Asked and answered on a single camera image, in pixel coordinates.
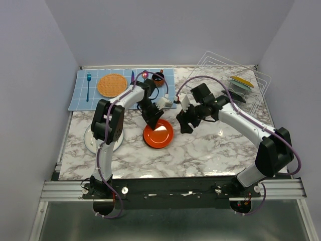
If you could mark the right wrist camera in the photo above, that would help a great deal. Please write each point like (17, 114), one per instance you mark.
(183, 100)

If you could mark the plain yellow plate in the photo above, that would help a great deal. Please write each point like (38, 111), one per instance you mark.
(241, 81)

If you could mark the iridescent knife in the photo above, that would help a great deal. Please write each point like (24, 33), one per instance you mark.
(132, 76)

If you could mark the orange plate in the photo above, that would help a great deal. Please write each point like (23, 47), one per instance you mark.
(160, 137)

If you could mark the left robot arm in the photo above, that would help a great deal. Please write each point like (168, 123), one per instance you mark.
(107, 126)

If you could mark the watermelon pattern plate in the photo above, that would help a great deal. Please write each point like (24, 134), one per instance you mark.
(90, 142)

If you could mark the teal plate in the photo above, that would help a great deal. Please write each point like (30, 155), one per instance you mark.
(240, 85)

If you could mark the iridescent spoon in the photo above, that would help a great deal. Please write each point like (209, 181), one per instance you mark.
(145, 75)

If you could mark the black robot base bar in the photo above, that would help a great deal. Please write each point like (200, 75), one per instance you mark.
(169, 193)

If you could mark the blue fork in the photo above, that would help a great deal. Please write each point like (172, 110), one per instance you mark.
(88, 85)

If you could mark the aluminium frame rail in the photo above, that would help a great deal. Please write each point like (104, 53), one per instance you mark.
(70, 191)

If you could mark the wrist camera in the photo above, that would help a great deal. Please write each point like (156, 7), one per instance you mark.
(183, 100)
(164, 102)

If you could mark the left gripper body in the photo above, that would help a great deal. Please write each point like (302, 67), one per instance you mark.
(148, 109)

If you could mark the woven orange trivet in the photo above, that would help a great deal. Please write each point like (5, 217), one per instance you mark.
(112, 85)

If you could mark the blue grid placemat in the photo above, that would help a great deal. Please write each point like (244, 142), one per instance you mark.
(79, 103)

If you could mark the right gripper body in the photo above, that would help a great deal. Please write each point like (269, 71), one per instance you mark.
(193, 114)

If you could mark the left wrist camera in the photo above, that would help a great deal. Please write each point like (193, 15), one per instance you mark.
(164, 102)

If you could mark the white wire dish rack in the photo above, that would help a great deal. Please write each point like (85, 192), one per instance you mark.
(221, 68)

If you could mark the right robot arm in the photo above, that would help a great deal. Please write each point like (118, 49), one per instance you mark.
(274, 145)

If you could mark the brown ceramic mug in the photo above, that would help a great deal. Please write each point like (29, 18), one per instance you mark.
(159, 78)

